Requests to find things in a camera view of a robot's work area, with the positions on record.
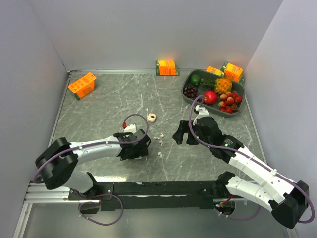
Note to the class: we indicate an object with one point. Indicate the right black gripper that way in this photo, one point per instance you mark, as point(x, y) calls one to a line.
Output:
point(178, 136)

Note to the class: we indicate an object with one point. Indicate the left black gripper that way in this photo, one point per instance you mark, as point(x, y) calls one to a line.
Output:
point(141, 151)

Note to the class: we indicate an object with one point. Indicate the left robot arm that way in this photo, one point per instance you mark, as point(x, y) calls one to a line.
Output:
point(56, 165)

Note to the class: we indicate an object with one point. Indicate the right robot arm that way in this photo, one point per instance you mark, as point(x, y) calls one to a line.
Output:
point(284, 198)

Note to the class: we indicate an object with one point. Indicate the pink earbud charging case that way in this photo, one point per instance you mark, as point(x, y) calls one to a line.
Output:
point(151, 117)

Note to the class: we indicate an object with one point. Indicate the dark grape bunch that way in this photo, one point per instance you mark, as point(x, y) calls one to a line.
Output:
point(191, 92)

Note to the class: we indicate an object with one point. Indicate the red apple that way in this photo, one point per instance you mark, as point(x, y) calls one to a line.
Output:
point(210, 97)

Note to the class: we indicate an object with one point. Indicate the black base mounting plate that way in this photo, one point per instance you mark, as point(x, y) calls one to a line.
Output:
point(150, 195)

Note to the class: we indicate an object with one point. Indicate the red lychee bunch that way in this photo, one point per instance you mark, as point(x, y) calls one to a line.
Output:
point(230, 102)

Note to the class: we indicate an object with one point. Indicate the green lime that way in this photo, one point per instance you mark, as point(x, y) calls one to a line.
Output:
point(195, 80)

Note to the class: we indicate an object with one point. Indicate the small pineapple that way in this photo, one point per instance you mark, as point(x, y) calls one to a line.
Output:
point(219, 85)

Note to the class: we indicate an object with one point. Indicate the dark grey fruit tray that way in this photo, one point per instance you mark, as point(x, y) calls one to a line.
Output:
point(211, 108)

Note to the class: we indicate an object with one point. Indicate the orange carton behind tray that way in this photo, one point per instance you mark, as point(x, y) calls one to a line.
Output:
point(215, 71)

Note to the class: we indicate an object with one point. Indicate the orange juice carton middle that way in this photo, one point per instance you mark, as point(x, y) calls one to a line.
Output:
point(166, 68)

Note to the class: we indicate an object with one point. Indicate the orange juice carton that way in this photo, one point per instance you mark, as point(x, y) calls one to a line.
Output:
point(232, 72)
point(166, 68)
point(83, 86)

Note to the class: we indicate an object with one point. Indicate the orange juice carton right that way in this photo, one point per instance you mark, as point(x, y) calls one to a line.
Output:
point(232, 72)

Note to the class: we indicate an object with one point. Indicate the orange juice carton left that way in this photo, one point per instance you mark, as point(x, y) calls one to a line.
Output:
point(83, 86)

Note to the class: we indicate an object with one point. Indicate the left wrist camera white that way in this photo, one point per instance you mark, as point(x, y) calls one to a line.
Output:
point(129, 128)

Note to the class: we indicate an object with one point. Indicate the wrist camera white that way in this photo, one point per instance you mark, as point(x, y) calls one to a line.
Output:
point(129, 128)
point(200, 112)

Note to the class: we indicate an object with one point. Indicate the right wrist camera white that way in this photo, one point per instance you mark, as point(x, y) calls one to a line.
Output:
point(200, 112)

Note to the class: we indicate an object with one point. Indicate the aluminium rail frame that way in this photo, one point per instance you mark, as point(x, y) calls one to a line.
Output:
point(37, 193)

